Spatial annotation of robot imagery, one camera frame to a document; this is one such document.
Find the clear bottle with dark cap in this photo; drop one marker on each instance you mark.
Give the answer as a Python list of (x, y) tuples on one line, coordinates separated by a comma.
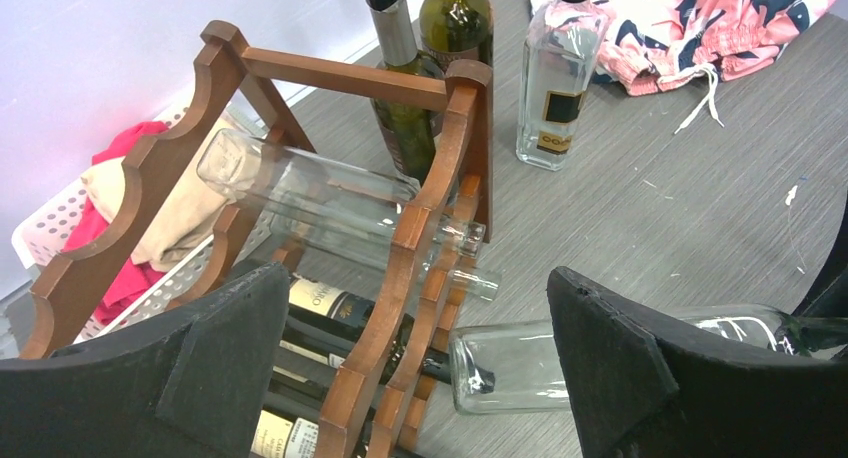
[(560, 56)]

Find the small clear glass bottle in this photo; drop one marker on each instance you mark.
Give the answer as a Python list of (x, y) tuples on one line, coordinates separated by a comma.
[(514, 368)]

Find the pink shark print cloth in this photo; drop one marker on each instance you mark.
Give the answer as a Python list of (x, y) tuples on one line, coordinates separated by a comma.
[(656, 46)]

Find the white plastic basket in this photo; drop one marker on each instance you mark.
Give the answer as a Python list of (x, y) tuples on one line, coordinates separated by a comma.
[(44, 233)]

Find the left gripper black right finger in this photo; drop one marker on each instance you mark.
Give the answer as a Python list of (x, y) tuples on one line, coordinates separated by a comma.
[(644, 384)]

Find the dark green bottle far back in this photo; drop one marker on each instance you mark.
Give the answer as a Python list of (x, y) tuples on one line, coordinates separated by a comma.
[(457, 29)]

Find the red cloth in basket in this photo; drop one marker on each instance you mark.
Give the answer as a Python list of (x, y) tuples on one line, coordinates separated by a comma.
[(132, 280)]

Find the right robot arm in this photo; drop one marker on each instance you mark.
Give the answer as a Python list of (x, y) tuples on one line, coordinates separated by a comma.
[(827, 296)]

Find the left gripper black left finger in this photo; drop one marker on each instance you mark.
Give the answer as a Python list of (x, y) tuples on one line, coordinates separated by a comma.
[(188, 382)]

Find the dark bottle white label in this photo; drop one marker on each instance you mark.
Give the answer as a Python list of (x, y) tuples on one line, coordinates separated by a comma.
[(324, 323)]

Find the wooden wine rack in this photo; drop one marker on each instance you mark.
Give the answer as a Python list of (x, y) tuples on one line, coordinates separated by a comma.
[(70, 287)]

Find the dark bottle cream label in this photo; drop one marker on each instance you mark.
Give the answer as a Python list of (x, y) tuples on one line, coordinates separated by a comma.
[(288, 422)]

